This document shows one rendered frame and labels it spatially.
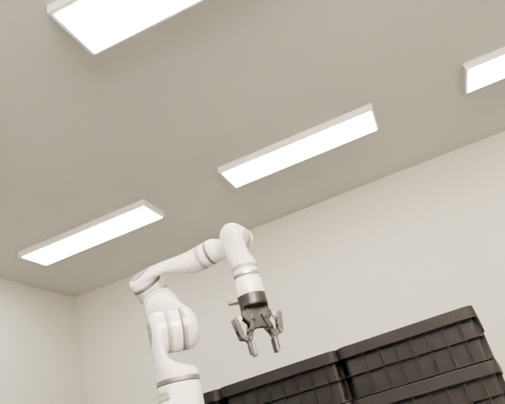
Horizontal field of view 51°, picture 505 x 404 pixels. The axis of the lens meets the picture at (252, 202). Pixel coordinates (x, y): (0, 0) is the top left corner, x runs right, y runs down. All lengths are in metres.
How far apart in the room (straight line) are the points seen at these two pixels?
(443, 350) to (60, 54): 2.33
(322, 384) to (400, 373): 0.17
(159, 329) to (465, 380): 0.62
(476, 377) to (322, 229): 4.03
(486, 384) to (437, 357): 0.10
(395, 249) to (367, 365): 3.76
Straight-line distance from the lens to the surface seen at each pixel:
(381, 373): 1.19
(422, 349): 1.18
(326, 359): 1.21
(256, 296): 1.38
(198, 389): 1.15
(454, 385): 1.17
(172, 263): 1.52
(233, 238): 1.42
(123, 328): 5.75
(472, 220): 4.97
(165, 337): 1.15
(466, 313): 1.16
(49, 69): 2.99
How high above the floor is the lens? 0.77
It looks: 25 degrees up
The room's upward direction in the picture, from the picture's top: 16 degrees counter-clockwise
